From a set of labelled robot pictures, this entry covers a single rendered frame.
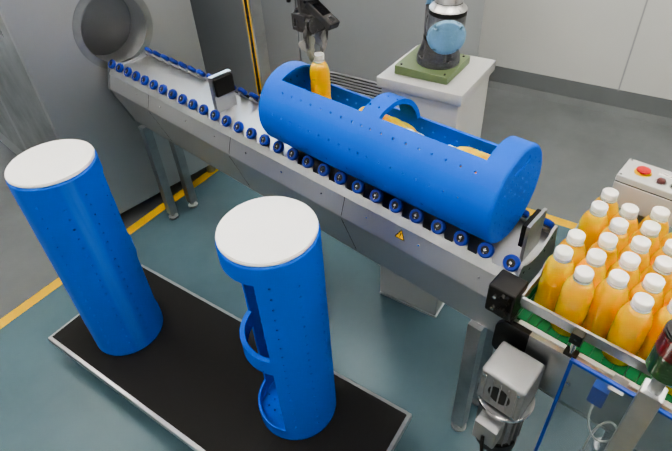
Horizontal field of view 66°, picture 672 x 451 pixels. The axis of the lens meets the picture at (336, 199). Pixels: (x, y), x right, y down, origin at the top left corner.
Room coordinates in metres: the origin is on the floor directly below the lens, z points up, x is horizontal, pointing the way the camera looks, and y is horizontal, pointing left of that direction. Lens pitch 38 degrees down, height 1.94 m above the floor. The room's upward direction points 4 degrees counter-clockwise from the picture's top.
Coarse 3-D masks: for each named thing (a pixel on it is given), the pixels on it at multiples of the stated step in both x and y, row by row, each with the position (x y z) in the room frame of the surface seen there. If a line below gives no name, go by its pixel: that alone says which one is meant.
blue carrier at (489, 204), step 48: (288, 96) 1.49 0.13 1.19; (336, 96) 1.67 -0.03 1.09; (384, 96) 1.37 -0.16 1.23; (288, 144) 1.50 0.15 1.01; (336, 144) 1.30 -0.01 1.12; (384, 144) 1.20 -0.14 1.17; (432, 144) 1.13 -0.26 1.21; (480, 144) 1.27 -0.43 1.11; (528, 144) 1.07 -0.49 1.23; (432, 192) 1.06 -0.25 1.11; (480, 192) 0.98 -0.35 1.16; (528, 192) 1.10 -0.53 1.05
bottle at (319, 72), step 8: (312, 64) 1.61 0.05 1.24; (320, 64) 1.60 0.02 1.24; (312, 72) 1.59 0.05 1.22; (320, 72) 1.58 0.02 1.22; (328, 72) 1.60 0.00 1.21; (312, 80) 1.59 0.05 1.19; (320, 80) 1.58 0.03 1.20; (328, 80) 1.60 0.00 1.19; (312, 88) 1.60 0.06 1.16; (320, 88) 1.58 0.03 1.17; (328, 88) 1.60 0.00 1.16; (328, 96) 1.59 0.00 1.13
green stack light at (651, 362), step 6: (654, 348) 0.48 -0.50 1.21; (654, 354) 0.48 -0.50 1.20; (648, 360) 0.48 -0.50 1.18; (654, 360) 0.47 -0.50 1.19; (660, 360) 0.46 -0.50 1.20; (648, 366) 0.47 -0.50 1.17; (654, 366) 0.47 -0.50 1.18; (660, 366) 0.46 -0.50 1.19; (666, 366) 0.45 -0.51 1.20; (654, 372) 0.46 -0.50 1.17; (660, 372) 0.46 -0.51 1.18; (666, 372) 0.45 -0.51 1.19; (660, 378) 0.45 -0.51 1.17; (666, 378) 0.45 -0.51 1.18; (666, 384) 0.44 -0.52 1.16
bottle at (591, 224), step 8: (584, 216) 0.99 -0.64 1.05; (592, 216) 0.97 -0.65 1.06; (600, 216) 0.96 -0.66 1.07; (584, 224) 0.97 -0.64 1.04; (592, 224) 0.96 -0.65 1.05; (600, 224) 0.95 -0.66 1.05; (584, 232) 0.96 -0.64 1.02; (592, 232) 0.95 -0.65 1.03; (600, 232) 0.95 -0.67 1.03; (592, 240) 0.95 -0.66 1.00
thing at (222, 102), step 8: (224, 72) 1.95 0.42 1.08; (208, 80) 1.91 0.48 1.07; (216, 80) 1.90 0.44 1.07; (224, 80) 1.92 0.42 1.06; (232, 80) 1.95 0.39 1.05; (216, 88) 1.89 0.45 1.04; (224, 88) 1.92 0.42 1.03; (232, 88) 1.94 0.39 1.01; (216, 96) 1.90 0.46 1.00; (224, 96) 1.93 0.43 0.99; (232, 96) 1.96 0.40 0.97; (216, 104) 1.90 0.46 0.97; (224, 104) 1.93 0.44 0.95; (232, 104) 1.95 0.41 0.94
